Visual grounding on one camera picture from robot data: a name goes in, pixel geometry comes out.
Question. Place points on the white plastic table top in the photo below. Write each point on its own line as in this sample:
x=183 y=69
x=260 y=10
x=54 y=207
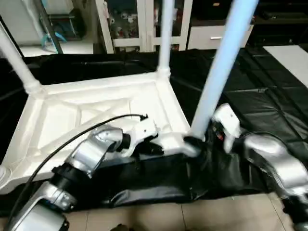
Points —
x=72 y=110

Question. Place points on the black table mat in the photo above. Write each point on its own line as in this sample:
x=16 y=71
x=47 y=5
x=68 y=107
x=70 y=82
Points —
x=250 y=86

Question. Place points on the white drawer unit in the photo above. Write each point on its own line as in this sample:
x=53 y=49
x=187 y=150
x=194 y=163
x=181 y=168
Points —
x=211 y=37

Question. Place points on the white glass door cabinet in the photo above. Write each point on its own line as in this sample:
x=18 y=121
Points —
x=130 y=24

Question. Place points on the turquoise plastic stand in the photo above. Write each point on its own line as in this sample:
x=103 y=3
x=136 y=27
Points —
x=54 y=37

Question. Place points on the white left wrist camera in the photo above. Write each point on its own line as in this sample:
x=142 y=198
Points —
x=142 y=131

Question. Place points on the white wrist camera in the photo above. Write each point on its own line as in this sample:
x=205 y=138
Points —
x=227 y=122
x=142 y=131

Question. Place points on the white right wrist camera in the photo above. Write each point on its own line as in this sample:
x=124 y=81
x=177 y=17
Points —
x=227 y=122

